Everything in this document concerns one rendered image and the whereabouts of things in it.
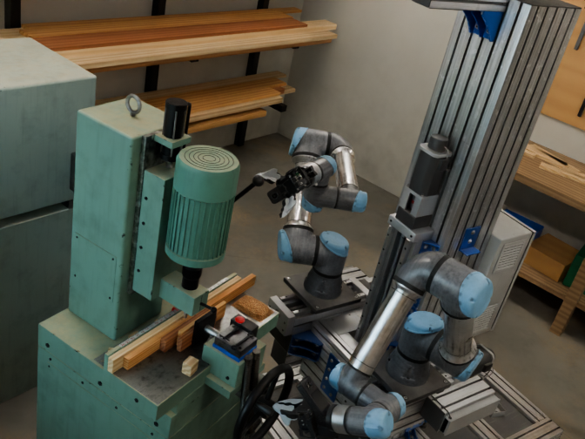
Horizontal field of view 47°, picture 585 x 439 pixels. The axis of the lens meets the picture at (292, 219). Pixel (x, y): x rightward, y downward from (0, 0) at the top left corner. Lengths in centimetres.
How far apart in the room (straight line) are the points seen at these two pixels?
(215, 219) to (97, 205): 39
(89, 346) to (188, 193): 68
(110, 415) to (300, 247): 87
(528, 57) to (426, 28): 298
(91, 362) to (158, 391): 31
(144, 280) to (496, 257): 123
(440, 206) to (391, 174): 314
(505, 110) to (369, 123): 334
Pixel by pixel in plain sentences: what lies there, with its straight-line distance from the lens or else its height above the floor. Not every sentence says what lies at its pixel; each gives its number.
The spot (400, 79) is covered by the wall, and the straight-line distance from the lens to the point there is 527.
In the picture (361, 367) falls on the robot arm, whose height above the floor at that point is 109.
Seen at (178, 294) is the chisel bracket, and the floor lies 105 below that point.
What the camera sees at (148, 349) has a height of 93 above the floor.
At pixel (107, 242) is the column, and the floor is 115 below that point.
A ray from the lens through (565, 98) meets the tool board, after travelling 474.
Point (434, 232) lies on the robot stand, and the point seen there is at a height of 125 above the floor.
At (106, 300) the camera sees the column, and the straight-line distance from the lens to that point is 222.
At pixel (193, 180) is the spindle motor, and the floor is 147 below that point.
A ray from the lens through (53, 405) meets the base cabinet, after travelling 251.
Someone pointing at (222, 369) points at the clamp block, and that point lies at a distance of 207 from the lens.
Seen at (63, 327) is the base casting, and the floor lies 80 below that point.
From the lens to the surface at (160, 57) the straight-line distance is 403.
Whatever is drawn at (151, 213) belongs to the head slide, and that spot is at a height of 130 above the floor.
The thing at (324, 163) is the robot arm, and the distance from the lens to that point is 227.
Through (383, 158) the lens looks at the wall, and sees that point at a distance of 546.
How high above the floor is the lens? 231
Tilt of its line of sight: 29 degrees down
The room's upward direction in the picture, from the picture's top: 13 degrees clockwise
